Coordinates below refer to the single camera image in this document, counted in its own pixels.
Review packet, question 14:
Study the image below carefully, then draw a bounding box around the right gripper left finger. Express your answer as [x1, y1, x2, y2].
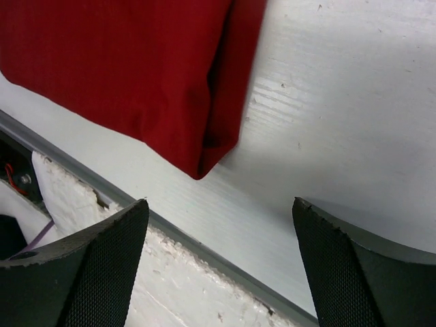
[1, 200, 149, 327]

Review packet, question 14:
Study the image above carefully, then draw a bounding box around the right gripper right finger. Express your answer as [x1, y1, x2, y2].
[292, 198, 435, 326]

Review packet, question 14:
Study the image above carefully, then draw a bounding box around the red t-shirt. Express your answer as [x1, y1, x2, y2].
[1, 1, 266, 180]

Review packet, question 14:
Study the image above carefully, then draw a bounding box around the black cloth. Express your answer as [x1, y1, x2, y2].
[0, 215, 27, 260]

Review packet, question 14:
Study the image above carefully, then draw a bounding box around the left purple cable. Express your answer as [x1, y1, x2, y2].
[25, 219, 55, 249]

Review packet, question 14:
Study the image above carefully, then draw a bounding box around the aluminium table rail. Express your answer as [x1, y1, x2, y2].
[1, 113, 317, 326]

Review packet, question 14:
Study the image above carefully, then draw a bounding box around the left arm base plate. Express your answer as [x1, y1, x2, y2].
[1, 134, 44, 208]

